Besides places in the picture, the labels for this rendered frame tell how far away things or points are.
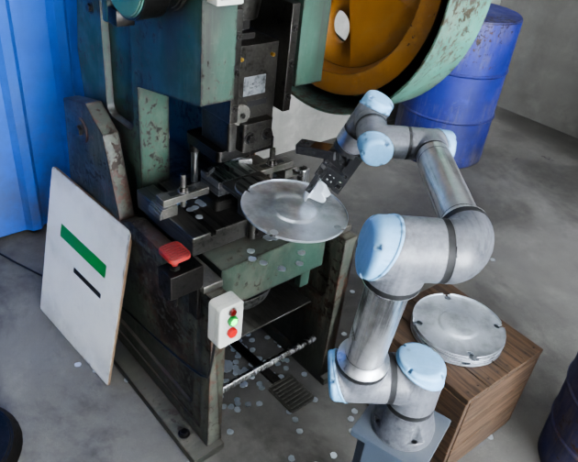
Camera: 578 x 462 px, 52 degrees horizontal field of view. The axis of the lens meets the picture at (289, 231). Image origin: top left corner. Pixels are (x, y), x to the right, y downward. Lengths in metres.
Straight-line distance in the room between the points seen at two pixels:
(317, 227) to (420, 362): 0.43
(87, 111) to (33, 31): 0.79
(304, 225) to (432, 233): 0.57
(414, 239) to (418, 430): 0.59
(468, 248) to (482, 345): 0.91
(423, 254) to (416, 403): 0.48
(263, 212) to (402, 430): 0.63
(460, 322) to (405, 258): 0.97
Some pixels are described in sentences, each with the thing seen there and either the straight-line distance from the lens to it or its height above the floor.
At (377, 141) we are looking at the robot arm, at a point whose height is 1.07.
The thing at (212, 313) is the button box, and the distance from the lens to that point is 1.51.
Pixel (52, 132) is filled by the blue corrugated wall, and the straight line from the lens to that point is 2.74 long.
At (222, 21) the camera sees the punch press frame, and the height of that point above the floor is 1.25.
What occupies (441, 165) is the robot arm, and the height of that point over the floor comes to 1.08.
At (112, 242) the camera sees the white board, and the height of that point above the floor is 0.51.
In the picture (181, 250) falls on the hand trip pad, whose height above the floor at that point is 0.76.
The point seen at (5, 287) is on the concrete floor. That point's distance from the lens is 2.63.
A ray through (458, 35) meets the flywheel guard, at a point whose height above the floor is 1.24.
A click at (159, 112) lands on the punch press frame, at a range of 1.75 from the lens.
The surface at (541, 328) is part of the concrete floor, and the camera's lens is 2.72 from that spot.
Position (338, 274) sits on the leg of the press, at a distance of 1.86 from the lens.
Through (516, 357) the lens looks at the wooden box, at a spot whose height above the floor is 0.35.
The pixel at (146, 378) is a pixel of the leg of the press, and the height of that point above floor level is 0.03.
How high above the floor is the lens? 1.61
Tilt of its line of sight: 34 degrees down
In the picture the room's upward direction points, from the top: 7 degrees clockwise
